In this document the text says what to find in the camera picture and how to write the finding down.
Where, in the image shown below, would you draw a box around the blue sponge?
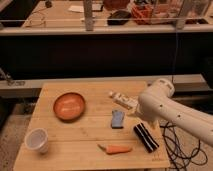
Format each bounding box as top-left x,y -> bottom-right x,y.
111,110 -> 125,129

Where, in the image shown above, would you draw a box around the black floor cables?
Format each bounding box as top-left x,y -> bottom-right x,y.
159,121 -> 209,171

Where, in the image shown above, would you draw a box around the black cap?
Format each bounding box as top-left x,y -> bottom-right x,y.
107,10 -> 131,25

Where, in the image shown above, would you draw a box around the orange bowl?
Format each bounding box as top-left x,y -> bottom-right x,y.
53,92 -> 86,121

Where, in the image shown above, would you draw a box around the metal post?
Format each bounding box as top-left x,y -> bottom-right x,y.
83,0 -> 93,31

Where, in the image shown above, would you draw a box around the white plastic cup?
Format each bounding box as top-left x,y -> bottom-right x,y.
24,128 -> 48,154

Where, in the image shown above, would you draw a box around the white tube bottle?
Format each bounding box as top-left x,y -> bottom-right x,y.
109,91 -> 138,110

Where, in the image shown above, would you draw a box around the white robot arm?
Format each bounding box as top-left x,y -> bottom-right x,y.
137,78 -> 213,147

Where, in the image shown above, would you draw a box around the orange toy carrot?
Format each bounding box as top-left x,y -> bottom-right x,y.
98,145 -> 132,155

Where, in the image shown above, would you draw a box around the orange crate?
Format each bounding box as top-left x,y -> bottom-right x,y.
130,3 -> 174,25

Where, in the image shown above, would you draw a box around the black white striped block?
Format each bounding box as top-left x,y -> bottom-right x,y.
133,123 -> 159,153

